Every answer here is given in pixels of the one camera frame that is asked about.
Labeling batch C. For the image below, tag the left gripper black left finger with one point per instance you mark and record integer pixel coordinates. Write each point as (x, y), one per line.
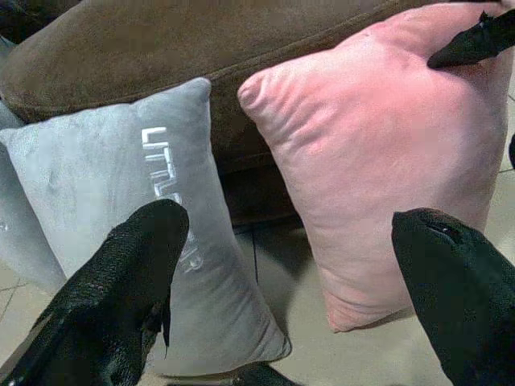
(112, 289)

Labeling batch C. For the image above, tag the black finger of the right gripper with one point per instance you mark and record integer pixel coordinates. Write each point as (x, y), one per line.
(475, 42)
(512, 153)

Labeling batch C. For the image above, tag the brown fabric sofa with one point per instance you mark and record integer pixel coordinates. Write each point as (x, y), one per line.
(141, 48)

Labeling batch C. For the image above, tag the grey pillow with white lettering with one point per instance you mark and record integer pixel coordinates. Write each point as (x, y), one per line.
(92, 169)

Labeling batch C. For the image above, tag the pink plush pillow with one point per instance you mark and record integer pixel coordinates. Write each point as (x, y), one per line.
(374, 161)

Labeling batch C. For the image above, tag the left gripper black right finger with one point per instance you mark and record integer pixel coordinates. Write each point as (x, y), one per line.
(462, 297)

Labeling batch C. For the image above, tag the plain grey pillow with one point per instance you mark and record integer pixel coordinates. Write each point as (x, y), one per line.
(18, 229)

